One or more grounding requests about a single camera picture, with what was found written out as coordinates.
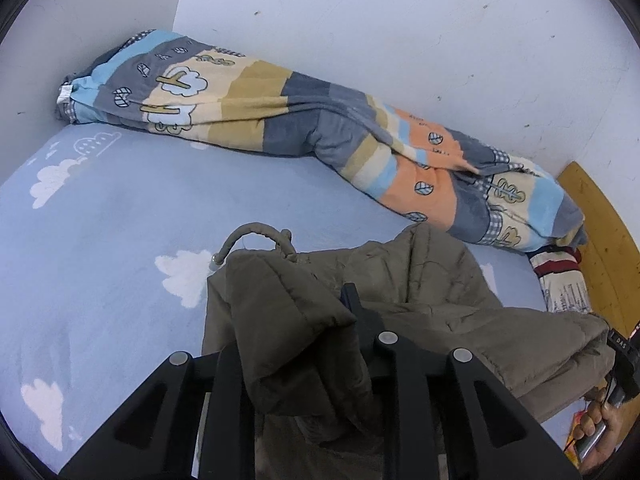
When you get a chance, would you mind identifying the wooden headboard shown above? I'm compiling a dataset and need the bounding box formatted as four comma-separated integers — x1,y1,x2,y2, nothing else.
557,161,640,328

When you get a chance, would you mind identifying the person's right hand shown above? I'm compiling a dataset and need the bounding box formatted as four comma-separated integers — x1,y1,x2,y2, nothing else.
571,387,633,476

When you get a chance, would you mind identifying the light blue cloud bed sheet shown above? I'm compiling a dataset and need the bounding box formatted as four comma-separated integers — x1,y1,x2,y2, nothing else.
0,125,601,476

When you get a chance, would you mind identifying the olive hooded padded jacket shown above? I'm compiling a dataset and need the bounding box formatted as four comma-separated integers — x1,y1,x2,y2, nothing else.
200,222,616,480

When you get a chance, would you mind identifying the striped patterned quilt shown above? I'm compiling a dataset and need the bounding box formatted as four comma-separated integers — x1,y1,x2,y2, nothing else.
55,29,586,253

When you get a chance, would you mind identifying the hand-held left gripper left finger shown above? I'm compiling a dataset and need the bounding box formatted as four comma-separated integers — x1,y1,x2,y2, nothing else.
57,342,257,480

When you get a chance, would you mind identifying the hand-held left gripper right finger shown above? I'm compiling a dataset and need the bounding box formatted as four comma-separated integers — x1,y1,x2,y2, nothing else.
340,283,582,480

